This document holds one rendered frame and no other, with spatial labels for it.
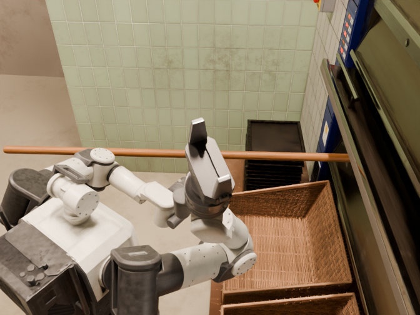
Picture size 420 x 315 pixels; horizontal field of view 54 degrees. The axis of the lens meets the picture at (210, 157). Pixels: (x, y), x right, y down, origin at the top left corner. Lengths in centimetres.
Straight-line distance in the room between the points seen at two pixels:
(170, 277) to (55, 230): 29
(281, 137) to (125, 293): 138
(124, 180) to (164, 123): 164
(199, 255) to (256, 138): 117
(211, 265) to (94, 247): 28
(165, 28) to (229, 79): 52
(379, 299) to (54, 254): 97
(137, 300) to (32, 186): 44
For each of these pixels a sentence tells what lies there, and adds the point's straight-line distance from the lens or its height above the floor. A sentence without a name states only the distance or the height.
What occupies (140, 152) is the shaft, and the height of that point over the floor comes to 120.
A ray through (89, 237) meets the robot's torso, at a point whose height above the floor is 140.
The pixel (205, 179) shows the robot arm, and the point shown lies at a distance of 67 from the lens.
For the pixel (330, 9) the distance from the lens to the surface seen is 221.
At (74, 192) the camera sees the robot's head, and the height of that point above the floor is 151.
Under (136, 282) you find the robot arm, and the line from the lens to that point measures 90.
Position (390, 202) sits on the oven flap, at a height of 140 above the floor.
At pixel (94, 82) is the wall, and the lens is 289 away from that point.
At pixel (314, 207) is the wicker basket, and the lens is 205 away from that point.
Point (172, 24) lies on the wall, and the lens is 259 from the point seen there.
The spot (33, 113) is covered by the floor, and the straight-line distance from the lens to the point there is 424.
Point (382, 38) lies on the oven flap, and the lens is 156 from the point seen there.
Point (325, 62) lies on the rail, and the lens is 165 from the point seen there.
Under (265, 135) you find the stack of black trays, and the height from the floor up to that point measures 90.
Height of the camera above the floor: 213
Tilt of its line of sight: 39 degrees down
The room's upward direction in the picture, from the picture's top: straight up
